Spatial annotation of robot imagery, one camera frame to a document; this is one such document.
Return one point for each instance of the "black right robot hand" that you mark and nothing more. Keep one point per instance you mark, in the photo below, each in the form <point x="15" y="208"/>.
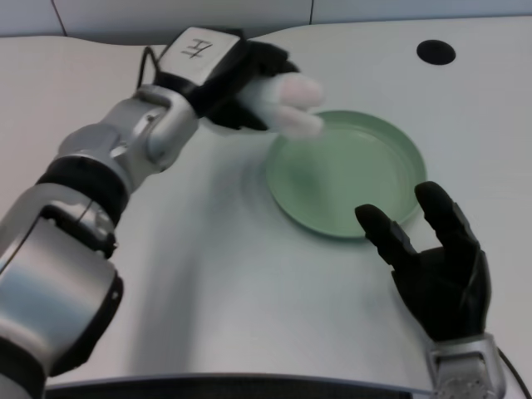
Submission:
<point x="444" y="274"/>

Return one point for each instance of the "green round plate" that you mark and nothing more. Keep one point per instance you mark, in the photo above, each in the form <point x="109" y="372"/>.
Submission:
<point x="345" y="178"/>

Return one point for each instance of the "black round table grommet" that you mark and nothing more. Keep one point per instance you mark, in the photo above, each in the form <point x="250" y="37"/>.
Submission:
<point x="436" y="52"/>

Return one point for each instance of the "black robot torso edge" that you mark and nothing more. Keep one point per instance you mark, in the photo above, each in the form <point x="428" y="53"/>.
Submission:
<point x="249" y="386"/>

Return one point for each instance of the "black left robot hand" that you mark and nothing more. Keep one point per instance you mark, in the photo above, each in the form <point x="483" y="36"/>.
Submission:
<point x="232" y="83"/>

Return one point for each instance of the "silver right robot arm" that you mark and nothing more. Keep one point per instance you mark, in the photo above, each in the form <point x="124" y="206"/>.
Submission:
<point x="465" y="370"/>

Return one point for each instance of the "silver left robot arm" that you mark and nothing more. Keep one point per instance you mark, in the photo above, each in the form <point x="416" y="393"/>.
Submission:
<point x="83" y="208"/>

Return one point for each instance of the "white rabbit doll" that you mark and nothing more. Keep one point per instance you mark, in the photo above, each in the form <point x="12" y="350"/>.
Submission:
<point x="287" y="106"/>

